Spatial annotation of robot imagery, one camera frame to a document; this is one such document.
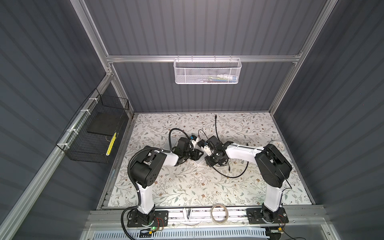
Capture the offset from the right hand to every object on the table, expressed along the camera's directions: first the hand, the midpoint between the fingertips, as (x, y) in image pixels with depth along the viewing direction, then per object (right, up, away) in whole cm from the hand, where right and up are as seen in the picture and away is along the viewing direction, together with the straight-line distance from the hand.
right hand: (208, 162), depth 94 cm
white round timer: (+48, +10, +5) cm, 49 cm away
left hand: (-4, +5, +2) cm, 7 cm away
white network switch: (-5, +3, -3) cm, 6 cm away
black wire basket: (-59, +19, -22) cm, 65 cm away
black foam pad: (-56, +25, -16) cm, 64 cm away
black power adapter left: (-4, +11, +9) cm, 15 cm away
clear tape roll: (+8, -22, -20) cm, 31 cm away
